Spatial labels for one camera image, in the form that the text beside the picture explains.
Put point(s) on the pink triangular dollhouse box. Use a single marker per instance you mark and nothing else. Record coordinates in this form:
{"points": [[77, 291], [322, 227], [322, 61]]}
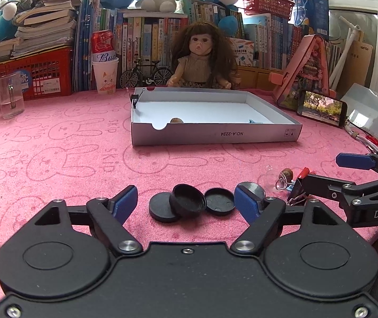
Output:
{"points": [[307, 70]]}

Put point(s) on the large black binder clip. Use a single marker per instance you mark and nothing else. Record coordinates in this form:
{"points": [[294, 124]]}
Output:
{"points": [[297, 195]]}

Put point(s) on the miniature black bicycle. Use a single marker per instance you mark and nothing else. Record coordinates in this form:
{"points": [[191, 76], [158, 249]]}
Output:
{"points": [[144, 74]]}

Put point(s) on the blue penguin plush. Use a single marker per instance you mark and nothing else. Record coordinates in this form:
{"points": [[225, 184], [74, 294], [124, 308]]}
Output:
{"points": [[8, 9]]}

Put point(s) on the black smartphone playing video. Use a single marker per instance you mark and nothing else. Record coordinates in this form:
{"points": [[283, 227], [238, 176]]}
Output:
{"points": [[321, 108]]}

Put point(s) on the white paper cup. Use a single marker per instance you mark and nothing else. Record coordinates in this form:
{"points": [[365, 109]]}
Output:
{"points": [[105, 74]]}

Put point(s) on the white pipe stand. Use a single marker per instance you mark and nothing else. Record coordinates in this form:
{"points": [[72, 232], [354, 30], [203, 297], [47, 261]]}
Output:
{"points": [[355, 33]]}

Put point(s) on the stack of books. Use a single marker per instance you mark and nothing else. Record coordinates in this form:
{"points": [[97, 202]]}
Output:
{"points": [[47, 25]]}

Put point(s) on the pink bath towel mat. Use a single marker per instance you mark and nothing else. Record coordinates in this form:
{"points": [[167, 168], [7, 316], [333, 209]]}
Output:
{"points": [[79, 147]]}

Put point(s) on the red Budweiser can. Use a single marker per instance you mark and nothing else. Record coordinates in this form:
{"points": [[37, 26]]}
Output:
{"points": [[102, 48]]}

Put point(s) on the brown haired doll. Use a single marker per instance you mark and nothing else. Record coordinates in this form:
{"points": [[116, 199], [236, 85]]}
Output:
{"points": [[202, 57]]}

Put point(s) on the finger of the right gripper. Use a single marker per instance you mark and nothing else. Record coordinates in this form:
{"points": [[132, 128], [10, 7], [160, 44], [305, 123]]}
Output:
{"points": [[358, 161], [344, 192]]}

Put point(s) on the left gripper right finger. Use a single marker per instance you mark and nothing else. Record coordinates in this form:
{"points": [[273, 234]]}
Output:
{"points": [[263, 215]]}

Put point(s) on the clear plastic dome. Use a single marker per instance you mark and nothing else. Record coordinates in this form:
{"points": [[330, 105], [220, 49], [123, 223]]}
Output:
{"points": [[269, 178]]}

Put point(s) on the clear plastic folder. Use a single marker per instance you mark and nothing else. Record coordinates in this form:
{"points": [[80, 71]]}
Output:
{"points": [[362, 108]]}

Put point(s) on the label sticker box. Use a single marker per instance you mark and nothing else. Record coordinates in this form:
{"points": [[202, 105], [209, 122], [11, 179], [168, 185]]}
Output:
{"points": [[243, 51]]}

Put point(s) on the red basket on books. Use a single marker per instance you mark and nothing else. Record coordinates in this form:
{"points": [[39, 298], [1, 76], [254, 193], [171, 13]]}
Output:
{"points": [[281, 8]]}

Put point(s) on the small brown hazelnut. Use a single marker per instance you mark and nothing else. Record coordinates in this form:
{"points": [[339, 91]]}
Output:
{"points": [[176, 120]]}

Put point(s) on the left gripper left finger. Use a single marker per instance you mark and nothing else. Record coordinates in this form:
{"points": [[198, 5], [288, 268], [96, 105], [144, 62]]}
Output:
{"points": [[108, 216]]}

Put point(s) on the clear acrylic block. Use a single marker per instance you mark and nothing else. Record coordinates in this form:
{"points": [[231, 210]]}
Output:
{"points": [[11, 96]]}

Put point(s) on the black round lid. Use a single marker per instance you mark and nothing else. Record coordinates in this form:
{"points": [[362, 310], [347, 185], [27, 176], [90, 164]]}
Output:
{"points": [[219, 201], [160, 209]]}

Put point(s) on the red scissors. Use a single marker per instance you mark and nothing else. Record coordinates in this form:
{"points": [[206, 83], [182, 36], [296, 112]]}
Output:
{"points": [[372, 139]]}

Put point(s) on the red plastic basket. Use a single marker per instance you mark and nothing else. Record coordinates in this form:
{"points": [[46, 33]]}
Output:
{"points": [[45, 74]]}

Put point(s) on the black round tin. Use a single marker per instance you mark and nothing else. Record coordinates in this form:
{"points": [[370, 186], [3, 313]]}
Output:
{"points": [[187, 201]]}

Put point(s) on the white cardboard tray box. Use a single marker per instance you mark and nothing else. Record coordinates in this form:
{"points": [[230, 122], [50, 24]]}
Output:
{"points": [[210, 116]]}

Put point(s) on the binder clip on tray edge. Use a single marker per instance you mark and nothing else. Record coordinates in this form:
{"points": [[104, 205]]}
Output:
{"points": [[134, 95]]}

